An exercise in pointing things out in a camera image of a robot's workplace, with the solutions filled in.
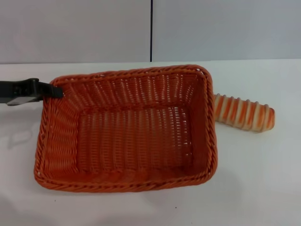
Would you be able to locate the orange woven plastic basket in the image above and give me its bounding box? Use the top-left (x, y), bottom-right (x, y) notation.
top-left (33, 63), bottom-right (217, 198)

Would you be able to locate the striped bread loaf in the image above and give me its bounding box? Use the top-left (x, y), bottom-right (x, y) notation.
top-left (213, 93), bottom-right (276, 131)

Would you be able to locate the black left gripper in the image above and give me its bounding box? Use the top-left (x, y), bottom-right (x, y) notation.
top-left (0, 78), bottom-right (64, 107)

